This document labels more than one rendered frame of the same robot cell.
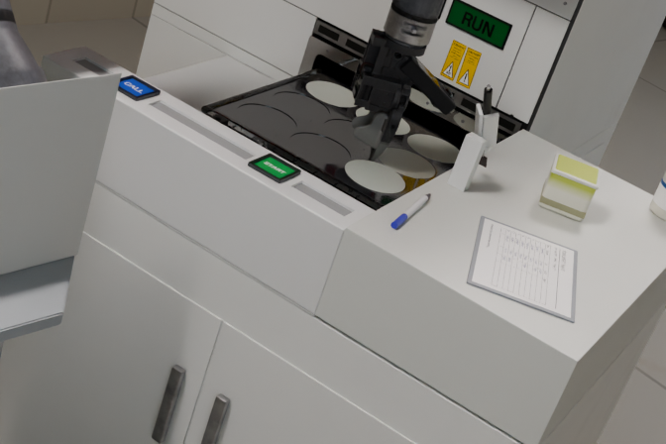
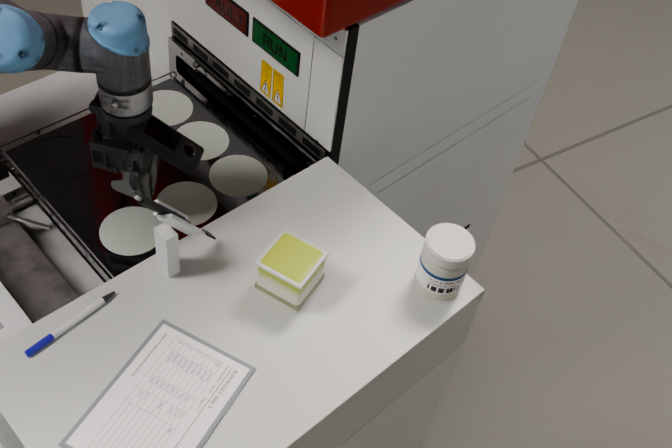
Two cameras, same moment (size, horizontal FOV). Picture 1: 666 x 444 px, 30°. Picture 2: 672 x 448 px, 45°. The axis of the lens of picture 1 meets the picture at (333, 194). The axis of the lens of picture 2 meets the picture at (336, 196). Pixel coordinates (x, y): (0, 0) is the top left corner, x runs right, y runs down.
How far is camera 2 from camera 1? 1.28 m
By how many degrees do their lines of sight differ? 25
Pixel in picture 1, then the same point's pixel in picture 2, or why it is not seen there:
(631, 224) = (370, 306)
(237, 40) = not seen: hidden behind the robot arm
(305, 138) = (86, 180)
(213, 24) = not seen: hidden behind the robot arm
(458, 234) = (109, 355)
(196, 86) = (66, 91)
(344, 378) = not seen: outside the picture
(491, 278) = (95, 435)
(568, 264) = (225, 394)
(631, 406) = (609, 290)
